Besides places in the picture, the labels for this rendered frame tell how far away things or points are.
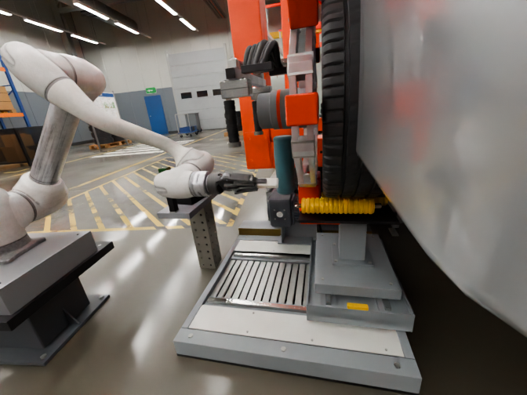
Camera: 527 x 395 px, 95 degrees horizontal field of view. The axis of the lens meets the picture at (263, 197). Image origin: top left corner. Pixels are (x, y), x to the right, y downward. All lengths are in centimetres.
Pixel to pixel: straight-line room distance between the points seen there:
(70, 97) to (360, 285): 115
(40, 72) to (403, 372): 141
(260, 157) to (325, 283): 80
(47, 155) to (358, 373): 141
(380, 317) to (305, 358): 30
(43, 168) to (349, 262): 133
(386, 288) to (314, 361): 35
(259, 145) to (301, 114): 86
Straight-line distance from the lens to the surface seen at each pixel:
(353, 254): 109
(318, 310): 100
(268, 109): 91
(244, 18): 149
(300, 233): 154
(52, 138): 130
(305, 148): 69
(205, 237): 144
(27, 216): 141
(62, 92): 102
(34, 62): 107
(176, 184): 87
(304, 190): 95
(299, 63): 69
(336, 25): 69
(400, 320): 104
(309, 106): 59
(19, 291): 121
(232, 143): 82
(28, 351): 152
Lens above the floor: 86
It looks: 20 degrees down
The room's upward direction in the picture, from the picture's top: 6 degrees counter-clockwise
